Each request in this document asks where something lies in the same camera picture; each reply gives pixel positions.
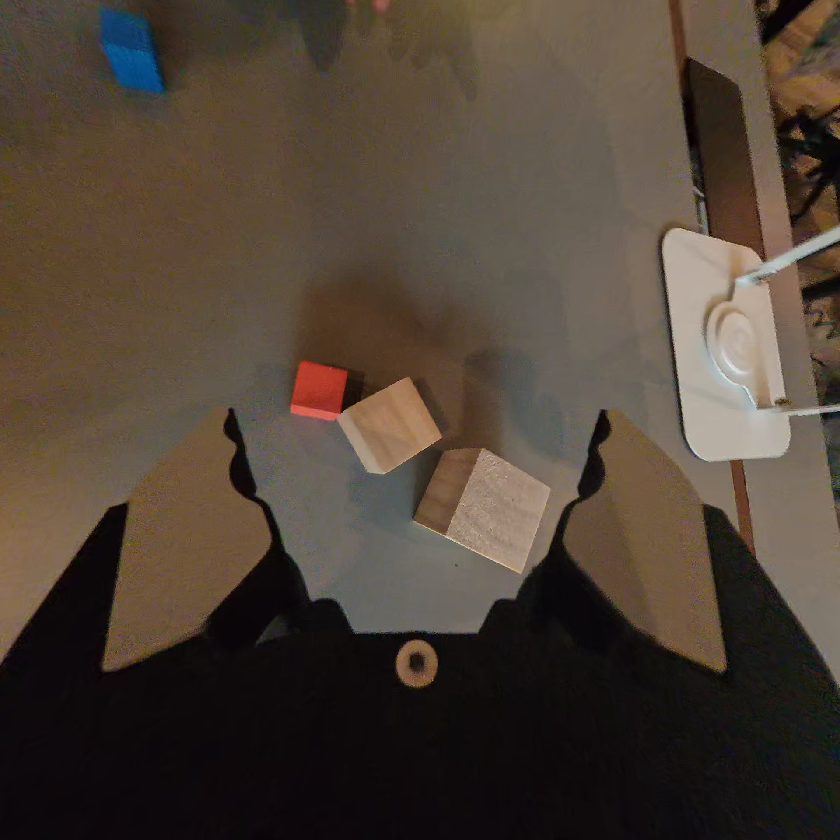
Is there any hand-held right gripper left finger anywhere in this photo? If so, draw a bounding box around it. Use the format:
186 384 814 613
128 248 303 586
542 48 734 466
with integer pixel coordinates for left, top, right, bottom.
101 406 316 674

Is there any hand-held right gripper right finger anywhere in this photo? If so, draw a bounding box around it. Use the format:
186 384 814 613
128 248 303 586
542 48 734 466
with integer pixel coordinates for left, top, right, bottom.
519 409 729 674

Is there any large wooden cube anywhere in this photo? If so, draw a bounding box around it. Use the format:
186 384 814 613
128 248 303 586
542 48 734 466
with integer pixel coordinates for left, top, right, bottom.
413 448 553 574

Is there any small red cube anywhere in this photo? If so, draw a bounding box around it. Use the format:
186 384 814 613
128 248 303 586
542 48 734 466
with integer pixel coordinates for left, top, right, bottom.
290 361 351 422

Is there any medium wooden cube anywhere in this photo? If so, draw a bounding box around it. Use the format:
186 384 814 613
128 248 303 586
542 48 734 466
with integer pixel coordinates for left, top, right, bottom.
338 377 445 476

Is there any tiny blue cube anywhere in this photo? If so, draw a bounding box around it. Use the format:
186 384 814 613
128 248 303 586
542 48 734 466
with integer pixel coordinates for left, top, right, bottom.
99 7 168 95

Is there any white document stand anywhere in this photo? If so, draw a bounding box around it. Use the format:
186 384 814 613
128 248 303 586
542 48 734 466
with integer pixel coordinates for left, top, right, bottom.
661 224 840 463

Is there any black cable slot lid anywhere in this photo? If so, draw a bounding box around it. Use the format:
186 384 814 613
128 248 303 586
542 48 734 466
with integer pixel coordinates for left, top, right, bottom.
683 57 767 257

